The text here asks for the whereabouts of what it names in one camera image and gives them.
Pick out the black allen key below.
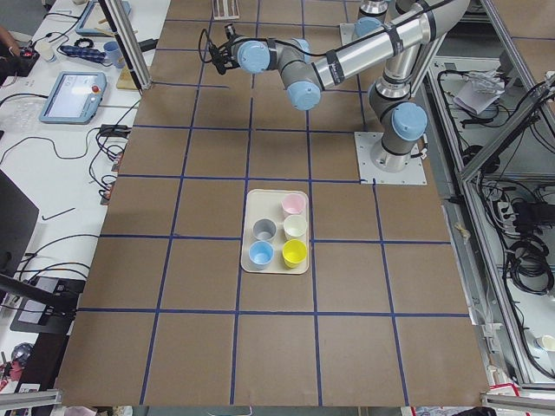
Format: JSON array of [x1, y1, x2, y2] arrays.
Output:
[[41, 207, 75, 221]]

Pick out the far blue teach pendant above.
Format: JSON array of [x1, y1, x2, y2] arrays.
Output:
[[75, 1, 114, 37]]

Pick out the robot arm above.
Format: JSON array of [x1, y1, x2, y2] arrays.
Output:
[[207, 0, 469, 173], [351, 0, 414, 41]]

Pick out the blue cup on desk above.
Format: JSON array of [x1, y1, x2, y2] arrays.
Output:
[[103, 41, 125, 69]]

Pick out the blue checkered cloth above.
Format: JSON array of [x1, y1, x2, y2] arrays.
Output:
[[57, 45, 106, 64]]

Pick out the pink plastic cup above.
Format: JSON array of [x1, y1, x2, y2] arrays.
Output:
[[281, 192, 306, 218]]

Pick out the grey plastic cup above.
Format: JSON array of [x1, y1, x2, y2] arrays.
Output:
[[252, 218, 278, 242]]

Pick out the black monitor stand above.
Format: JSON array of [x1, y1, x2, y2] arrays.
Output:
[[1, 172, 84, 335]]

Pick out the aluminium frame post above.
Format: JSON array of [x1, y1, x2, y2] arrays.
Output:
[[99, 0, 152, 92]]

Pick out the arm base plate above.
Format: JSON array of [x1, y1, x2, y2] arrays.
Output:
[[339, 23, 358, 46], [354, 132, 428, 185]]

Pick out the white plastic cup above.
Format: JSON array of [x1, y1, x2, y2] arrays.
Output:
[[283, 215, 308, 241]]

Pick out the yellow plastic cup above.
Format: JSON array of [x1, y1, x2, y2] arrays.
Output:
[[282, 239, 308, 269]]

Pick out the white paper cup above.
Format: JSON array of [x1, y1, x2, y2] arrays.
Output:
[[35, 39, 57, 63]]

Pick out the person forearm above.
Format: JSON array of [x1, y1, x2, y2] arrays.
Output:
[[0, 26, 20, 56]]

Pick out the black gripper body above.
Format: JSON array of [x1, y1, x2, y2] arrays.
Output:
[[216, 23, 239, 69]]

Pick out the wrist black camera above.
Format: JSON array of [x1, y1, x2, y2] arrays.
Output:
[[208, 43, 226, 75]]

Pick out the crumpled white paper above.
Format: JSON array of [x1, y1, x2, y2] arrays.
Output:
[[454, 70, 506, 115]]

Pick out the cream plastic tray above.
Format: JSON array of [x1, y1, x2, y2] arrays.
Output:
[[241, 189, 310, 275]]

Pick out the light blue plastic cup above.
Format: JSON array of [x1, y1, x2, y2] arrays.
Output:
[[248, 241, 274, 270]]

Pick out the blue teach pendant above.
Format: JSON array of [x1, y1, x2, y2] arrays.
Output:
[[39, 71, 107, 125], [75, 1, 114, 37]]

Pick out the black power adapter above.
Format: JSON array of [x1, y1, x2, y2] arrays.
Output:
[[99, 124, 131, 139]]

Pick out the coiled black cables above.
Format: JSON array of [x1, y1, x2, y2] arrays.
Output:
[[502, 237, 555, 297]]

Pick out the near blue teach pendant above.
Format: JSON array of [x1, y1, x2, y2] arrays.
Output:
[[39, 71, 107, 125]]

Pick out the wooden mug tree stand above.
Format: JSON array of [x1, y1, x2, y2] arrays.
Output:
[[104, 33, 138, 90]]

